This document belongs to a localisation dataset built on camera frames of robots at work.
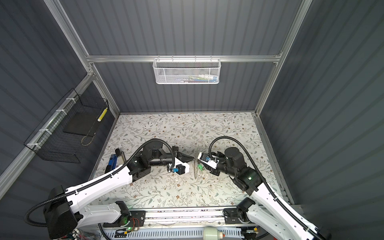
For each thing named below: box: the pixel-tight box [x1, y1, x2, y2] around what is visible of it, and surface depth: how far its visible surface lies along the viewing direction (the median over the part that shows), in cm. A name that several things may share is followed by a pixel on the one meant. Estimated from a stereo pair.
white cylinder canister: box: [203, 227, 221, 240], surface depth 64 cm
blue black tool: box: [104, 148, 126, 174], surface depth 93 cm
